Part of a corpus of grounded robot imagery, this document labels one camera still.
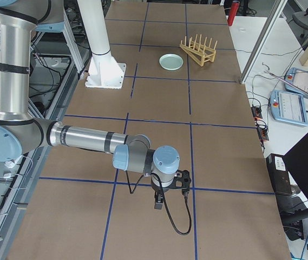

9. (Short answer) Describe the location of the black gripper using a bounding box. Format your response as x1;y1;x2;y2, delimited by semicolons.
151;183;168;210

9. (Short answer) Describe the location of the mint green plate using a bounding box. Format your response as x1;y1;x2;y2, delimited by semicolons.
159;54;184;70

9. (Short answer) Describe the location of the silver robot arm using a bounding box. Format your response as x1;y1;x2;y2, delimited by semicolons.
0;1;180;209

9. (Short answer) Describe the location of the wooden dish rack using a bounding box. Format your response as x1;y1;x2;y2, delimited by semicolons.
179;34;218;67

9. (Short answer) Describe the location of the black computer box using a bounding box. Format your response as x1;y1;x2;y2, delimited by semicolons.
266;153;292;196

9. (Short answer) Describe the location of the orange black connector strip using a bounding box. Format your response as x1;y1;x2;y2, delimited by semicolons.
251;105;269;142

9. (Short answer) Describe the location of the near teach pendant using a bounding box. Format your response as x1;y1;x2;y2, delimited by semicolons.
270;90;308;126

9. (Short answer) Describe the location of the teach pendant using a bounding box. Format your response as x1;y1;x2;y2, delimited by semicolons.
270;90;308;126
285;67;308;95

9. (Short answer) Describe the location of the metal rod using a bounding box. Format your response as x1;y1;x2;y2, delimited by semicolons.
264;65;308;98

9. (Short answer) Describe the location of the far teach pendant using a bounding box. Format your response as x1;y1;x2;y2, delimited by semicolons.
285;67;308;95

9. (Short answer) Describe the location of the red bottle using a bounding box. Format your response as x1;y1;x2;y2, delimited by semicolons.
227;1;240;26

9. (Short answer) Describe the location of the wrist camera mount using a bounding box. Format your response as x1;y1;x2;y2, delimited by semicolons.
168;170;191;196

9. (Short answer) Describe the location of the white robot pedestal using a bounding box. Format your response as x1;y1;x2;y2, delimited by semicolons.
78;0;126;89

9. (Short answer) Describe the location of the aluminium frame post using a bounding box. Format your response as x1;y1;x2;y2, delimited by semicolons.
240;0;287;84

